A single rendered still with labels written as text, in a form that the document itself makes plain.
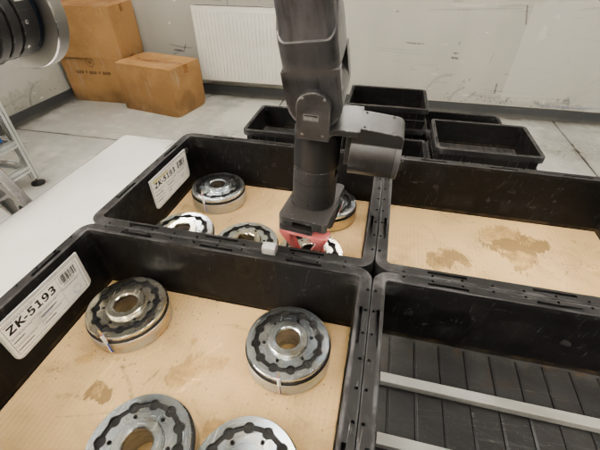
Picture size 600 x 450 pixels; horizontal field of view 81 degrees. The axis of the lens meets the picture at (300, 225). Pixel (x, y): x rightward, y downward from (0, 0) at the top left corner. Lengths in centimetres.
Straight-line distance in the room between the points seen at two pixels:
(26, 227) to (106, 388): 64
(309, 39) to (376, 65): 313
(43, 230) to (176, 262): 56
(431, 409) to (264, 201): 46
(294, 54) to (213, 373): 36
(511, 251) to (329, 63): 47
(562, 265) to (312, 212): 43
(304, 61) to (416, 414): 39
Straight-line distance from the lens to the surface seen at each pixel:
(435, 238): 66
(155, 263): 54
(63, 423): 51
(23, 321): 53
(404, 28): 341
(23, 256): 98
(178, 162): 73
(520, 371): 54
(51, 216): 108
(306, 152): 42
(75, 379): 53
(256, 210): 69
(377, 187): 58
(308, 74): 36
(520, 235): 74
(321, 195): 45
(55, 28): 87
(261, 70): 354
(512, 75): 363
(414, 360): 49
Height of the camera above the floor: 124
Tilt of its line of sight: 39 degrees down
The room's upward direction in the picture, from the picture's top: straight up
